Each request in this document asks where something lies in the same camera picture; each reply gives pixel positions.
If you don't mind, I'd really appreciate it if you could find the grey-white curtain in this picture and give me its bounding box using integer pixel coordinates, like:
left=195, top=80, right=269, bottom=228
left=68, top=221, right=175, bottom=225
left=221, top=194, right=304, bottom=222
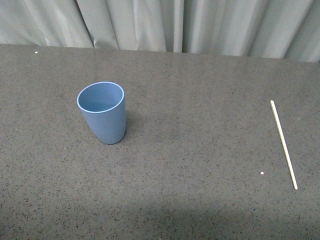
left=0, top=0, right=320, bottom=62

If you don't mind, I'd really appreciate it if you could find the blue plastic cup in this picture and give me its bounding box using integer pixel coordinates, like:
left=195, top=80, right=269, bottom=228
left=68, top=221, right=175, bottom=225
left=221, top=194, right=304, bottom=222
left=76, top=81, right=127, bottom=145

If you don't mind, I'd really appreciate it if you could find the light wooden chopstick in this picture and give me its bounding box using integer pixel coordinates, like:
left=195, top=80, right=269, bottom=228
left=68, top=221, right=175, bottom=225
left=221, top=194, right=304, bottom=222
left=269, top=100, right=298, bottom=190

